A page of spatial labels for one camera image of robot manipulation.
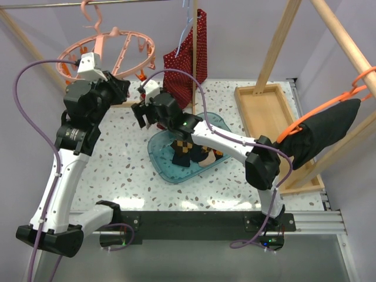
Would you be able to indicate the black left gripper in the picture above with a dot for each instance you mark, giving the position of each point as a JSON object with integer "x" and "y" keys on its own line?
{"x": 118, "y": 87}

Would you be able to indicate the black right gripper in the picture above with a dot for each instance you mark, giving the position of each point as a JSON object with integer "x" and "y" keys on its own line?
{"x": 141, "y": 109}

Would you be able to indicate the brown yellow argyle sock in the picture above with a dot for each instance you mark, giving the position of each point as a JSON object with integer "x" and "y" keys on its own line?
{"x": 181, "y": 155}

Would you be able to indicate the navy santa sock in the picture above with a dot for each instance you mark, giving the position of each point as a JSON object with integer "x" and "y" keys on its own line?
{"x": 199, "y": 153}

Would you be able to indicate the red black argyle sock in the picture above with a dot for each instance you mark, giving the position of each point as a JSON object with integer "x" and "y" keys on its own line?
{"x": 218, "y": 155}

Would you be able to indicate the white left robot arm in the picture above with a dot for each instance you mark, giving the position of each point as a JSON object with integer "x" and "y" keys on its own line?
{"x": 51, "y": 229}

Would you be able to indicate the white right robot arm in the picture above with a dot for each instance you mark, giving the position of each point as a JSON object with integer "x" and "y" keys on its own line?
{"x": 259, "y": 158}

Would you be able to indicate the pink round clip hanger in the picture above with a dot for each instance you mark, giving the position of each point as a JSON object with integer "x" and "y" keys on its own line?
{"x": 124, "y": 53}

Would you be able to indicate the orange plastic hanger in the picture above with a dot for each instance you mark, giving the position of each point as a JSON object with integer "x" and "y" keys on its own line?
{"x": 295, "y": 126}

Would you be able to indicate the teal transparent plastic basin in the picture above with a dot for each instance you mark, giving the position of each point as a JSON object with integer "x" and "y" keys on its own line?
{"x": 161, "y": 156}

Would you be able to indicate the red polka dot garment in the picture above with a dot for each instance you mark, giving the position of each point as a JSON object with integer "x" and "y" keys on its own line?
{"x": 178, "y": 84}

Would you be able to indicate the wooden tray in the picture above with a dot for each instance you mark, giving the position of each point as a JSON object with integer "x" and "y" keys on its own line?
{"x": 268, "y": 114}

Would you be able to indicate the black garment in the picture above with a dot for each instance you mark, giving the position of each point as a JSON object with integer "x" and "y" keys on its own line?
{"x": 320, "y": 131}

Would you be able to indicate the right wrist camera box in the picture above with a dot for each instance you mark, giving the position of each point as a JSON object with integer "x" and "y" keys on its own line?
{"x": 151, "y": 88}

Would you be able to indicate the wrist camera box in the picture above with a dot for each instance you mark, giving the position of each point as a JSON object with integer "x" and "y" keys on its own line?
{"x": 151, "y": 88}
{"x": 90, "y": 67}

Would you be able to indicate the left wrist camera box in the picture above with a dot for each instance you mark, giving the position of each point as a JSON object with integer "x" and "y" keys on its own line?
{"x": 90, "y": 67}

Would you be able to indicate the blue wire hanger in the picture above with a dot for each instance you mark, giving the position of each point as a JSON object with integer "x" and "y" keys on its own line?
{"x": 186, "y": 5}

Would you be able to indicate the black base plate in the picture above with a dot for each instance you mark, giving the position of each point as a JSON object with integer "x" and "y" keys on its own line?
{"x": 182, "y": 225}

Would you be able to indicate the wooden drying rack frame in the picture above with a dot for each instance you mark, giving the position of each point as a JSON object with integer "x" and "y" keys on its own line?
{"x": 239, "y": 34}

